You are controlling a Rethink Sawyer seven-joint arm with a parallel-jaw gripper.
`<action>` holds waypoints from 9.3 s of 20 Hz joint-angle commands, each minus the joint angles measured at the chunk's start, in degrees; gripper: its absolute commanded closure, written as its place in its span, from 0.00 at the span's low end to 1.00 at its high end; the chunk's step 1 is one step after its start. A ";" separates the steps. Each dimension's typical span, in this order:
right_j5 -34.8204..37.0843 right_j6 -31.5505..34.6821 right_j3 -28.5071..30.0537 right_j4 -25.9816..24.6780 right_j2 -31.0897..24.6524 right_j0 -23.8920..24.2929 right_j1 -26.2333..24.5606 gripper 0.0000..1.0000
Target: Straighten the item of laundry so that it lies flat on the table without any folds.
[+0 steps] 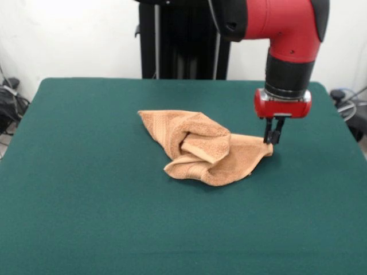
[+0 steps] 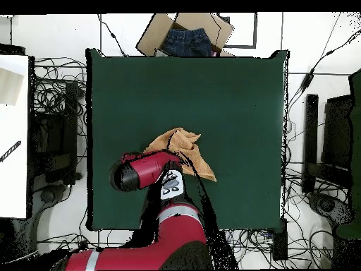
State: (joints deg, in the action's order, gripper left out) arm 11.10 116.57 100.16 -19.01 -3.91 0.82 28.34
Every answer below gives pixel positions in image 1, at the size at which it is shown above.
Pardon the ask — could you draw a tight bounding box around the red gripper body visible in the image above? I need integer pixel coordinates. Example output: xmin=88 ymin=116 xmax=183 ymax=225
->
xmin=253 ymin=88 xmax=313 ymax=120

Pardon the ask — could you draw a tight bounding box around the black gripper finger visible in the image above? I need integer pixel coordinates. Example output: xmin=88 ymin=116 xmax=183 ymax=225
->
xmin=271 ymin=116 xmax=286 ymax=145
xmin=263 ymin=117 xmax=275 ymax=144

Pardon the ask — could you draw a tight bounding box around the tan terry towel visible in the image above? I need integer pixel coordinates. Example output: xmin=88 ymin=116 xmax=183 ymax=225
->
xmin=137 ymin=110 xmax=274 ymax=187

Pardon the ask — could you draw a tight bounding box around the dark green table cloth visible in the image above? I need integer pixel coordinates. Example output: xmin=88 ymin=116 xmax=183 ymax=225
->
xmin=0 ymin=77 xmax=367 ymax=275

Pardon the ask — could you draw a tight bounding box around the grey stand base with cables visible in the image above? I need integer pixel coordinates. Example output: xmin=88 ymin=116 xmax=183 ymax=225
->
xmin=329 ymin=87 xmax=367 ymax=143

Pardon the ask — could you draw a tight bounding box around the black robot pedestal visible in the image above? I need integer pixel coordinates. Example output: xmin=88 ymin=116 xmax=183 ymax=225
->
xmin=133 ymin=0 xmax=233 ymax=80

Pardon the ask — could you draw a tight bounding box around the black equipment base with cables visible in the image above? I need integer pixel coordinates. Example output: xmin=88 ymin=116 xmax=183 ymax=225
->
xmin=0 ymin=77 xmax=31 ymax=135

